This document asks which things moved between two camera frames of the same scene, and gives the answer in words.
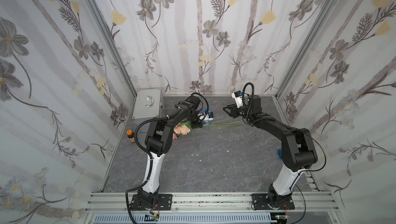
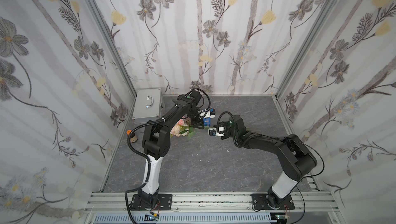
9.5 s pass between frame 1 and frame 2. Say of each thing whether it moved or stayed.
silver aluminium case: stayed
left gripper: stayed
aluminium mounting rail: stayed
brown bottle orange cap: stayed
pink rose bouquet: moved
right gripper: moved
